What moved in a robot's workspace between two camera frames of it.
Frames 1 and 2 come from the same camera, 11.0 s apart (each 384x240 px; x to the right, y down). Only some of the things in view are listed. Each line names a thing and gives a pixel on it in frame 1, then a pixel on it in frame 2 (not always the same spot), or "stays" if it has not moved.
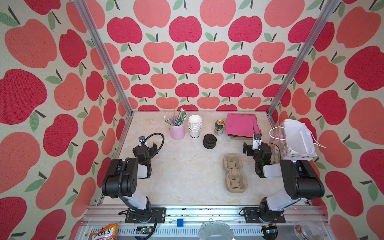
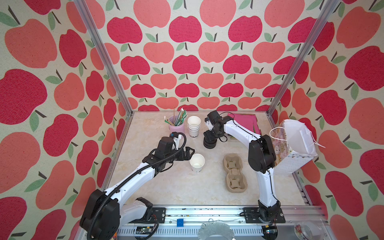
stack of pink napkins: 242,126 stays
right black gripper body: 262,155 -> 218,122
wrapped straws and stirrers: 180,119 stays
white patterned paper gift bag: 292,140 stays
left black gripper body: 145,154 -> 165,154
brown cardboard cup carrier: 236,182 stays
